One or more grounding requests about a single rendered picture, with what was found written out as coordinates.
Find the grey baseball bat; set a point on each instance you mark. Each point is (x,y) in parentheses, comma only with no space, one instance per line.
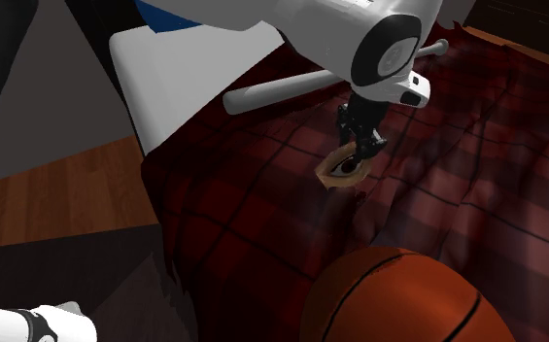
(274,93)

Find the white pillow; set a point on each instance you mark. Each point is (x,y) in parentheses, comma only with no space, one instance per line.
(170,85)

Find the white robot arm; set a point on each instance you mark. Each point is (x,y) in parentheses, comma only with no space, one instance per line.
(321,28)

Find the dark robot stand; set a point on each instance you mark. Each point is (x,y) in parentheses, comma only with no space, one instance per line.
(65,270)

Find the orange basketball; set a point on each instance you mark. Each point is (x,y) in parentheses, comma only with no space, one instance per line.
(397,303)

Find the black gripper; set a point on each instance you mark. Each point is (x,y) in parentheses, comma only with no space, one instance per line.
(366,113)

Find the bed with red plaid blanket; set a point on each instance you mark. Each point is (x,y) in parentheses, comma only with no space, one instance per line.
(255,203)

